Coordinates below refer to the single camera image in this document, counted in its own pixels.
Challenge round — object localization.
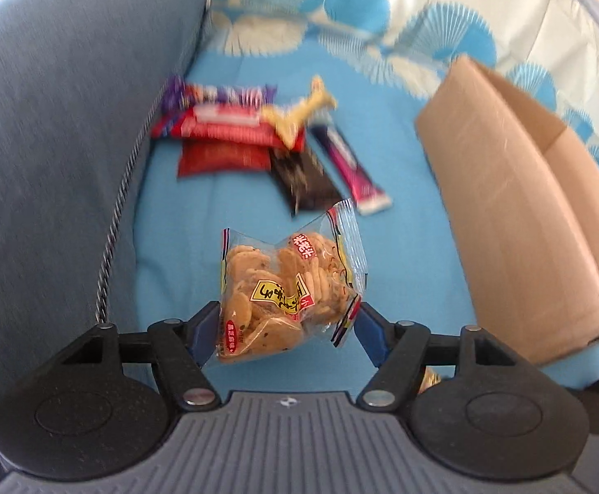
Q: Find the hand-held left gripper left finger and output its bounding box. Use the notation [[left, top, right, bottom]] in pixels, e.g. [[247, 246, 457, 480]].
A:
[[61, 301, 223, 412]]

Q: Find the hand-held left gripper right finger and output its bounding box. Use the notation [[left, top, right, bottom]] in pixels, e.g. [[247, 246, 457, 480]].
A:
[[353, 303, 537, 412]]

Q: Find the clear cracker packet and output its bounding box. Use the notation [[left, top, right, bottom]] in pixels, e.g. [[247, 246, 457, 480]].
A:
[[217, 198, 370, 366]]

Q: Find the magenta snack bar white end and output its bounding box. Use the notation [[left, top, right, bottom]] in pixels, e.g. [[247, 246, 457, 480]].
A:
[[310, 123, 393, 216]]

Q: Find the black snack packet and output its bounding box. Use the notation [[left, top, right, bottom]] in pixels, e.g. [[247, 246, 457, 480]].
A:
[[269, 145, 346, 217]]

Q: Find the cardboard box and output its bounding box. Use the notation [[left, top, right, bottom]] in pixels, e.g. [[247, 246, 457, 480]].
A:
[[415, 54, 599, 366]]

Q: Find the pale yellow snack packet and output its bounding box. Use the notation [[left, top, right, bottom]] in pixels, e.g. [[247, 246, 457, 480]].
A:
[[261, 75, 337, 151]]

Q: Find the blue fan-print blanket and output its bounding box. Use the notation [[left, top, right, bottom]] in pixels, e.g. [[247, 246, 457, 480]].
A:
[[135, 0, 599, 392]]

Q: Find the gold wrapped snack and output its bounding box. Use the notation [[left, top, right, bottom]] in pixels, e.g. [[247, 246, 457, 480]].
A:
[[419, 368, 443, 393]]

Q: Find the dark red snack packet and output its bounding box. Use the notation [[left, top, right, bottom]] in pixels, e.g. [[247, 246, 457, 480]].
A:
[[177, 139, 274, 180]]

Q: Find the red white-label snack packet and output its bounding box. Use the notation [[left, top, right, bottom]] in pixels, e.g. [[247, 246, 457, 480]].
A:
[[150, 104, 305, 150]]

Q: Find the purple snack packet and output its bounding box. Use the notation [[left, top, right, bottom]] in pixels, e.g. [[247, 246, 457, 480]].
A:
[[161, 76, 278, 114]]

